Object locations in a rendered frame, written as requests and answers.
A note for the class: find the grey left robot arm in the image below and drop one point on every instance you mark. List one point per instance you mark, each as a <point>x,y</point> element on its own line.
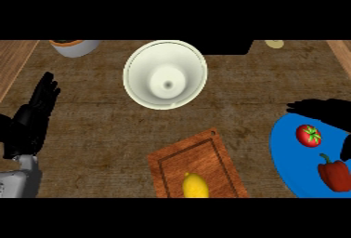
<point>18,179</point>

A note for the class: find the white bowl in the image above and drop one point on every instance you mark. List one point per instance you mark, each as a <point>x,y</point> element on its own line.
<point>165,74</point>

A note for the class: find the pale yellow round object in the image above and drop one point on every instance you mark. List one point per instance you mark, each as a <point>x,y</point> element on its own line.
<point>274,43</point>

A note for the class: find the black appliance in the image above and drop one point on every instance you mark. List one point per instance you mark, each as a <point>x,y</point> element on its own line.
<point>225,47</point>

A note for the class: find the red bell pepper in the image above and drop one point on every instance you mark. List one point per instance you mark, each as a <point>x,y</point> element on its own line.
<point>335,175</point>

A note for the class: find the red tomato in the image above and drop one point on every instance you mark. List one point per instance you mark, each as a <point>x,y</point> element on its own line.
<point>308,135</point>

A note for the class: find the blue plate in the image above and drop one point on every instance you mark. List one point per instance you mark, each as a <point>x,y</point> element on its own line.
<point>296,161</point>

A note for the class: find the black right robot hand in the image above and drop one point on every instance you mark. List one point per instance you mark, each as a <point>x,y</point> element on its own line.
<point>326,112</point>

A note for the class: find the grey pot with orange rim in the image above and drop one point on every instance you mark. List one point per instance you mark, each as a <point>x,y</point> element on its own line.
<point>75,47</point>

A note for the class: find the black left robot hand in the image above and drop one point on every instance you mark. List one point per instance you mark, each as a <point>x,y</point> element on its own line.
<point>31,124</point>

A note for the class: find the yellow lemon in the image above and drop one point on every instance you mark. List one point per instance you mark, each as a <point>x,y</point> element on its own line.
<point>195,186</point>

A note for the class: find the brown wooden cutting board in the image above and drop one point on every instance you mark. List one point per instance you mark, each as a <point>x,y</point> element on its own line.
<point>200,167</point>

